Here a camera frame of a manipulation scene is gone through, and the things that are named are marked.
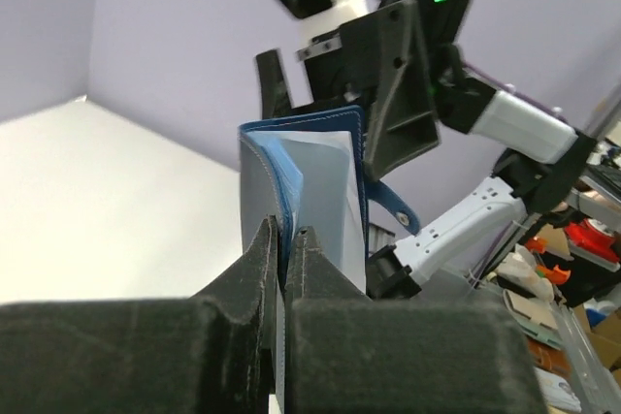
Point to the blue leather card holder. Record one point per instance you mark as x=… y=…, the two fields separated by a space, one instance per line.
x=307 y=171

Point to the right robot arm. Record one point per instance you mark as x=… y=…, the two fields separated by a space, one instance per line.
x=500 y=160

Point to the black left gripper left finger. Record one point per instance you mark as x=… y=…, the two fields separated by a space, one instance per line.
x=204 y=354

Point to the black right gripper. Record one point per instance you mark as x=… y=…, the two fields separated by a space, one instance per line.
x=378 y=62

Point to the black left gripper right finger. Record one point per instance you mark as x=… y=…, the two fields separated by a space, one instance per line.
x=346 y=353

